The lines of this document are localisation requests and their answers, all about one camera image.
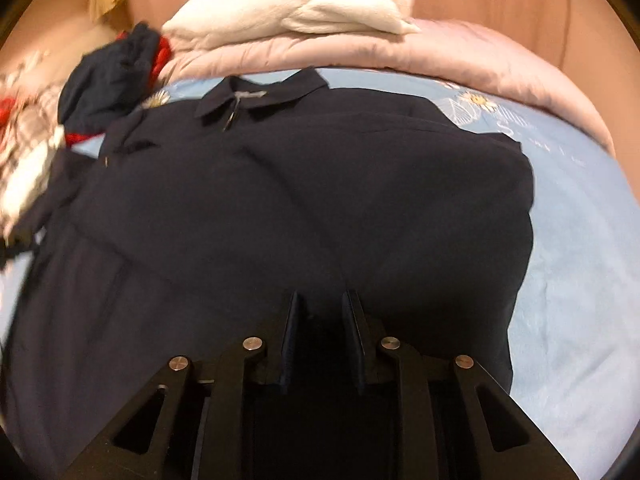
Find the navy collared jacket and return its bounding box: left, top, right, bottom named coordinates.
left=0, top=67, right=538, bottom=480

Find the dark garment with red trim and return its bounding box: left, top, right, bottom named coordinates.
left=57, top=22, right=173, bottom=148

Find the pink quilt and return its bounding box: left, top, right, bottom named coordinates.
left=160, top=17, right=616, bottom=156

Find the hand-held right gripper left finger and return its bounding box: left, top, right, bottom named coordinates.
left=60, top=290, right=310, bottom=480

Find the blue floral bed sheet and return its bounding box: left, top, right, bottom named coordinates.
left=0, top=72, right=639, bottom=480

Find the white fleece blanket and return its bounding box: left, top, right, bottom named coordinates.
left=162, top=0, right=422, bottom=53

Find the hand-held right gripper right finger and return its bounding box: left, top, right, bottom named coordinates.
left=341, top=290, right=582, bottom=480

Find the plaid cloth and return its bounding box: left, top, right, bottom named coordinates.
left=0, top=50, right=68, bottom=243

